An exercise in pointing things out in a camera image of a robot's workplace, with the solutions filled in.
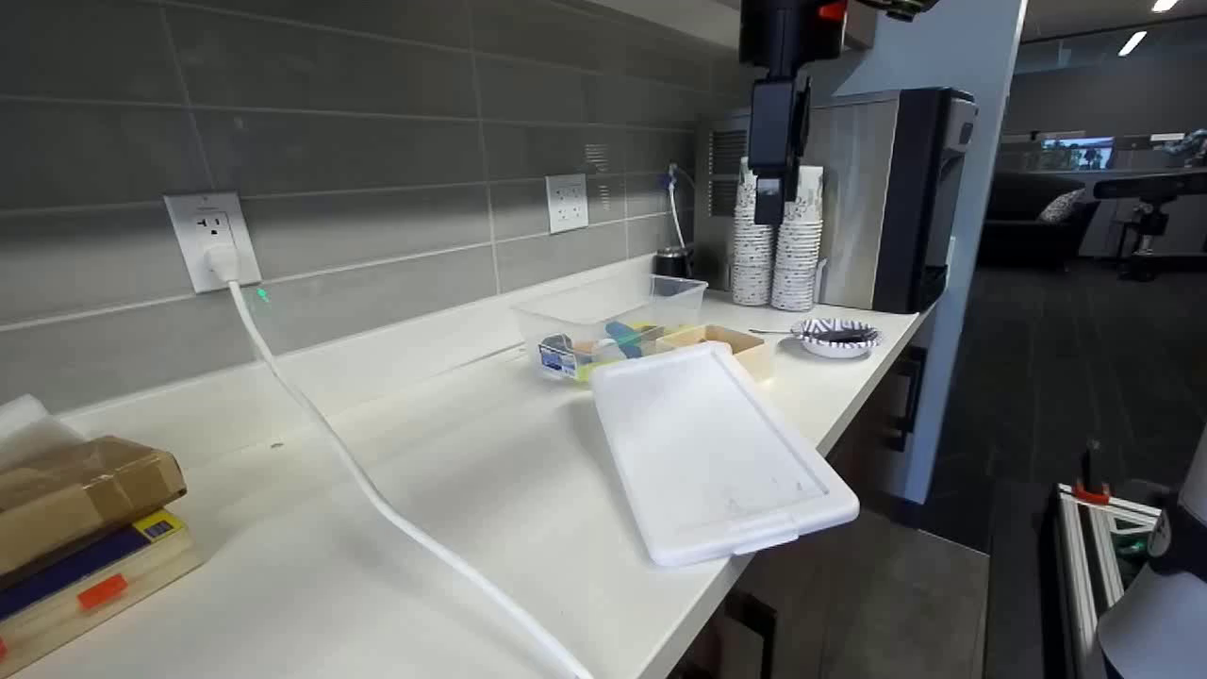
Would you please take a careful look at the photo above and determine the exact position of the stack of wooden boxes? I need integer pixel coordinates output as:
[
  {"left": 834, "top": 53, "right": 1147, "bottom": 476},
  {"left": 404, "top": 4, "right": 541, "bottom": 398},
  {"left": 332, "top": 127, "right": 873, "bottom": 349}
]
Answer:
[{"left": 0, "top": 439, "right": 199, "bottom": 679}]

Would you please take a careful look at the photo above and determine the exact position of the small wooden box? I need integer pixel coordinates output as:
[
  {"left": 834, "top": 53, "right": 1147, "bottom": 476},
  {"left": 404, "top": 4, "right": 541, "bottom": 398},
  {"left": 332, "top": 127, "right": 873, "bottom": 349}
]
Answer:
[{"left": 657, "top": 326, "right": 775, "bottom": 381}]

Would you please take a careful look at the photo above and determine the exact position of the blue patterned paper bowl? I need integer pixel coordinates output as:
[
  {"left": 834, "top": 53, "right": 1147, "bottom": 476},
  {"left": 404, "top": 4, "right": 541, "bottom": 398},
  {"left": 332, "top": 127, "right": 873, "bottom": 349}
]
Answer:
[{"left": 797, "top": 317, "right": 880, "bottom": 361}]

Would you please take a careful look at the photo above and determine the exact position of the right paper cup stack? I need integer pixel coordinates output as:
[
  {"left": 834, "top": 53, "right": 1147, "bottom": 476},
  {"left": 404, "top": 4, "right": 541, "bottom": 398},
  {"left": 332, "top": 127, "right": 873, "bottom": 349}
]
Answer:
[{"left": 775, "top": 166, "right": 824, "bottom": 308}]

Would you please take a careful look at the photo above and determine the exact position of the white plastic tray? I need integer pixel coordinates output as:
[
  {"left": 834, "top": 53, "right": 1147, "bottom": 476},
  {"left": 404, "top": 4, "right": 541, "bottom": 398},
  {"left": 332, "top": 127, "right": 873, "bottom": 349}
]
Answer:
[{"left": 594, "top": 342, "right": 861, "bottom": 569}]

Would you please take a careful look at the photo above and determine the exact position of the aluminium frame stand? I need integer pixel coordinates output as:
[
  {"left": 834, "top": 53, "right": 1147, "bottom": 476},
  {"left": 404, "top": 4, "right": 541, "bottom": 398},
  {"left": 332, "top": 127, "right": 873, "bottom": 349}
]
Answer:
[{"left": 1053, "top": 442, "right": 1176, "bottom": 679}]

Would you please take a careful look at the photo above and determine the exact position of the clear plastic container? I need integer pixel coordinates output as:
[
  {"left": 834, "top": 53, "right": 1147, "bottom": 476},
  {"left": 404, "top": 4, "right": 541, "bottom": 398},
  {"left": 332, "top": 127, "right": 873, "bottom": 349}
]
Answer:
[{"left": 517, "top": 274, "right": 711, "bottom": 381}]

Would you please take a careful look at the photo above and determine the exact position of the white wall outlet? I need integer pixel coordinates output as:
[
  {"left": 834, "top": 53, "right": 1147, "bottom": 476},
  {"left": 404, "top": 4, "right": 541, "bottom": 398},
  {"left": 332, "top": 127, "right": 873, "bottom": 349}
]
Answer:
[
  {"left": 167, "top": 191, "right": 259, "bottom": 296},
  {"left": 548, "top": 174, "right": 590, "bottom": 235}
]

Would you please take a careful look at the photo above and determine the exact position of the white power cable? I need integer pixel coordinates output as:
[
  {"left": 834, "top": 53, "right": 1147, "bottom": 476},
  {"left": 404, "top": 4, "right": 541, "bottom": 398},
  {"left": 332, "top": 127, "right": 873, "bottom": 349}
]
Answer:
[{"left": 218, "top": 274, "right": 595, "bottom": 679}]

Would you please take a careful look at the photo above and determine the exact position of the black mug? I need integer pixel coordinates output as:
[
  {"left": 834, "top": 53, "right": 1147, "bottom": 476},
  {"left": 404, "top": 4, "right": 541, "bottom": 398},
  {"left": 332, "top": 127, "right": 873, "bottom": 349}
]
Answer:
[{"left": 652, "top": 247, "right": 692, "bottom": 274}]

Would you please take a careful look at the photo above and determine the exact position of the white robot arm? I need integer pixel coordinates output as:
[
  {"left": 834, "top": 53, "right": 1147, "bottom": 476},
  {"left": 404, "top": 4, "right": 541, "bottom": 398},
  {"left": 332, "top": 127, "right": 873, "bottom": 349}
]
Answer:
[{"left": 740, "top": 0, "right": 941, "bottom": 227}]

